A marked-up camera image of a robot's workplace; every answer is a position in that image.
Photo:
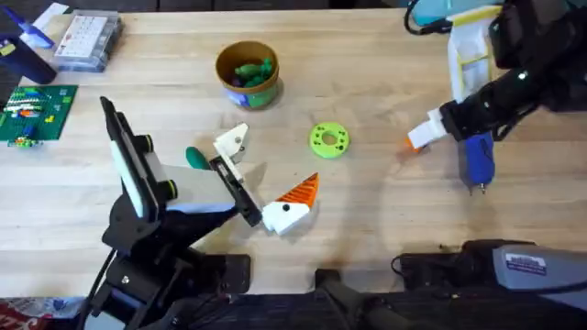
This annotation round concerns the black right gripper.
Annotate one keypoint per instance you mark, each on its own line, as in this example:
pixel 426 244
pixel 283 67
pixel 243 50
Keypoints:
pixel 490 105

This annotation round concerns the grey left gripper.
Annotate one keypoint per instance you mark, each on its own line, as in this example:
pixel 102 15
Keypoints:
pixel 202 190

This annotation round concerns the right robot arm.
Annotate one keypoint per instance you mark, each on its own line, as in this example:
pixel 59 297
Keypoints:
pixel 541 270

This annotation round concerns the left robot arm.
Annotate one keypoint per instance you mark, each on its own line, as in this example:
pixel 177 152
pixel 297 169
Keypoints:
pixel 147 275

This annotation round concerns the dark green toy vegetable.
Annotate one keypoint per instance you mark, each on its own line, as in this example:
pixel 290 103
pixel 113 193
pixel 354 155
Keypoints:
pixel 197 159

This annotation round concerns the white and yellow bag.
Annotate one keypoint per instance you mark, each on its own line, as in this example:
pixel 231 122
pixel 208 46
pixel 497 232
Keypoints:
pixel 472 55

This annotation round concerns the green disc with holes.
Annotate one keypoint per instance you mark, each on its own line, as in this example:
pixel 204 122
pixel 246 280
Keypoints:
pixel 337 146

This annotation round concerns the brown tub with toys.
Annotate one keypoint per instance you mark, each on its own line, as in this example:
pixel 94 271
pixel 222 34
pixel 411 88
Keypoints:
pixel 257 94

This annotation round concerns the teal object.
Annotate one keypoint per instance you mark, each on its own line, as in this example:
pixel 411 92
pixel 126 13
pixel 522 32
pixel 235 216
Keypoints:
pixel 435 11

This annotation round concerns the black left wrist upright plate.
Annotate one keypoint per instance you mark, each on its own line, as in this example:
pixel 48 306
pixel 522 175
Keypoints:
pixel 126 156

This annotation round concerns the clear plastic parts box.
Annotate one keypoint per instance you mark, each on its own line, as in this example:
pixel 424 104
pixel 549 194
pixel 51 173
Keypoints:
pixel 87 39

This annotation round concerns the green board with toy blocks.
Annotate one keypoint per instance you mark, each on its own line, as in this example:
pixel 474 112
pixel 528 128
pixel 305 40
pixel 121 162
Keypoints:
pixel 41 114

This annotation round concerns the white paper sheet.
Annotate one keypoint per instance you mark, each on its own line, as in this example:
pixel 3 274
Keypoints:
pixel 52 14

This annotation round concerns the dark blue box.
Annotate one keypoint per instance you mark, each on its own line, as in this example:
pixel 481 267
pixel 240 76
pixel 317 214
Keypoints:
pixel 23 57

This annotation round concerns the red printed bag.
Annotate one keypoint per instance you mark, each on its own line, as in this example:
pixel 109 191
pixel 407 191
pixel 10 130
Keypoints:
pixel 27 314

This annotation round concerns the black rail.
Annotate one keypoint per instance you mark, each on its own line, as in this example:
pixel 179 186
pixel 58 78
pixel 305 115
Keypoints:
pixel 413 314

